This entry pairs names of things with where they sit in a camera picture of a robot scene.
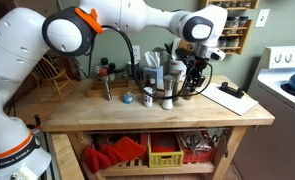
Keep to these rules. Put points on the blue tissue box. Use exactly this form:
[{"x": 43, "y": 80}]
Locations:
[{"x": 153, "y": 76}]

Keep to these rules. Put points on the white stove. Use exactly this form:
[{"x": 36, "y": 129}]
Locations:
[{"x": 280, "y": 126}]

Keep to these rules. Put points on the white cutting board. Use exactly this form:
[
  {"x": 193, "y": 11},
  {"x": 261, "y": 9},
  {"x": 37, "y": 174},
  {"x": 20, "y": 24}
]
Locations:
[{"x": 233, "y": 101}]

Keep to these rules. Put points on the dark sauce bottle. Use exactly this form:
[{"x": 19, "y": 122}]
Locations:
[{"x": 152, "y": 82}]

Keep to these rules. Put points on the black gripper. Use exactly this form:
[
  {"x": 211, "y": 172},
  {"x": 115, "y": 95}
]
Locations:
[{"x": 195, "y": 73}]

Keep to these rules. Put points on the wooden wall shelf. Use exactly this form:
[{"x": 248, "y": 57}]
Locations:
[{"x": 233, "y": 4}]

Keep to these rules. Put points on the wooden wall spice rack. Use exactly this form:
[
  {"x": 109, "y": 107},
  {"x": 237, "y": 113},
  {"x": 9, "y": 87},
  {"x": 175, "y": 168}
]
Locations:
[{"x": 235, "y": 36}]

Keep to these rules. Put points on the black object on board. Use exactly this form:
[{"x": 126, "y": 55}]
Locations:
[{"x": 232, "y": 90}]

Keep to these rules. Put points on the small white shaker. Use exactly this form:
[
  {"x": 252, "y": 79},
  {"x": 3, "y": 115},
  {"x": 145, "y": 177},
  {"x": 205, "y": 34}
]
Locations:
[{"x": 148, "y": 97}]

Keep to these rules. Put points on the small blue jar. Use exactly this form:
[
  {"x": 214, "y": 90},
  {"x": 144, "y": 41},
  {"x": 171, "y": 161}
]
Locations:
[{"x": 128, "y": 97}]

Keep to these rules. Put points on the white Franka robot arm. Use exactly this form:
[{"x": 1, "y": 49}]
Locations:
[{"x": 17, "y": 66}]

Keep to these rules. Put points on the wooden compartment tray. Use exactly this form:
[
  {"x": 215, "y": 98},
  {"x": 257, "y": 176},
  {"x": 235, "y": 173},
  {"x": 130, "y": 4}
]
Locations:
[{"x": 97, "y": 88}]

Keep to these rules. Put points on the white light switch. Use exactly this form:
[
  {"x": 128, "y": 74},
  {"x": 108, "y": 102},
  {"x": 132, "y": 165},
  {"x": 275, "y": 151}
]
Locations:
[{"x": 262, "y": 18}]

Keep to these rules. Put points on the wooden chair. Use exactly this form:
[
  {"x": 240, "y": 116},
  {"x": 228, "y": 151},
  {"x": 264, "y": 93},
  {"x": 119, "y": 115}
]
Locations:
[{"x": 50, "y": 75}]

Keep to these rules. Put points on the white wall outlet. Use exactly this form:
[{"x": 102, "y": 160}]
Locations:
[{"x": 136, "y": 52}]

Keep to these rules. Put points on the silver pepper grinder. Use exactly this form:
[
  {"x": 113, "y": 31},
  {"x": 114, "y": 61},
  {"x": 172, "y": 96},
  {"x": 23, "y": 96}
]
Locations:
[{"x": 175, "y": 83}]

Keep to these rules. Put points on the black lid spice jar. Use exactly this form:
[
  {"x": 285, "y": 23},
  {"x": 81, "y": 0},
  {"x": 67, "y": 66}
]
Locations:
[{"x": 104, "y": 62}]

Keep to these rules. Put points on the clear glass jar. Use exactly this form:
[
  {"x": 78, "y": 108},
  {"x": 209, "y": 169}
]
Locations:
[{"x": 97, "y": 70}]

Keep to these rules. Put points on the white lid round container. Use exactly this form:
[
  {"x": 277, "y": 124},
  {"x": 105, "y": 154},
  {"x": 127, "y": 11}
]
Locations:
[{"x": 132, "y": 68}]

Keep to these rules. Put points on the red pot holder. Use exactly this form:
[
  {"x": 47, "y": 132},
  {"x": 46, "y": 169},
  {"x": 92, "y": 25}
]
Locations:
[{"x": 130, "y": 146}]

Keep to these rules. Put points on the small glass spice bottle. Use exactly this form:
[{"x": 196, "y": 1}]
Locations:
[{"x": 188, "y": 96}]

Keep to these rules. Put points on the wooden butcher block cart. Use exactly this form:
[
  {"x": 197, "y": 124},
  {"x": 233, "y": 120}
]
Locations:
[{"x": 153, "y": 115}]

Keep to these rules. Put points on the metal kitchen tool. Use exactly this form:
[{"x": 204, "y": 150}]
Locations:
[{"x": 106, "y": 87}]

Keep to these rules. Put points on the red oven mitt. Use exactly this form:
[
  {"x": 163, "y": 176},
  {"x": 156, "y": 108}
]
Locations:
[{"x": 98, "y": 158}]

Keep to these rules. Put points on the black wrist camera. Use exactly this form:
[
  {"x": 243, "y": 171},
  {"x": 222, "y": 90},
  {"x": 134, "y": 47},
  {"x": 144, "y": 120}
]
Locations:
[{"x": 184, "y": 55}]

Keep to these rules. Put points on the red plastic basket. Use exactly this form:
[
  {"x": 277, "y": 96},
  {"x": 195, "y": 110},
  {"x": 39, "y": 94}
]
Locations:
[{"x": 200, "y": 155}]

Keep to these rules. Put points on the red lid spice jar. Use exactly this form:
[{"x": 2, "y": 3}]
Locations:
[{"x": 103, "y": 72}]

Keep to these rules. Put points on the yellow plastic basket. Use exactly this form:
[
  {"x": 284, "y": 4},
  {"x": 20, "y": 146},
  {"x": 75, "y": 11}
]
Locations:
[{"x": 165, "y": 156}]

